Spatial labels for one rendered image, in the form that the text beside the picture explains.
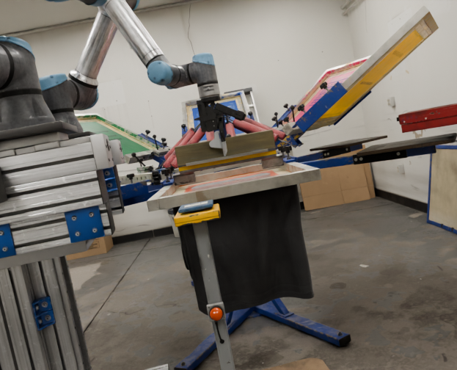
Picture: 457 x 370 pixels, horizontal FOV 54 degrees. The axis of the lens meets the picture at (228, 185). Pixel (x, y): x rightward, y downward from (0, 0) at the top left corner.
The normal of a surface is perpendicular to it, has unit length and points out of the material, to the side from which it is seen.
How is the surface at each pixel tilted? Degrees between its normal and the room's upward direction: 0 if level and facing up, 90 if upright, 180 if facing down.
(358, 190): 72
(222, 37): 90
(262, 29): 90
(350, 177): 78
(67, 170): 90
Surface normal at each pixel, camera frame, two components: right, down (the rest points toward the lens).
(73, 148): 0.16, 0.07
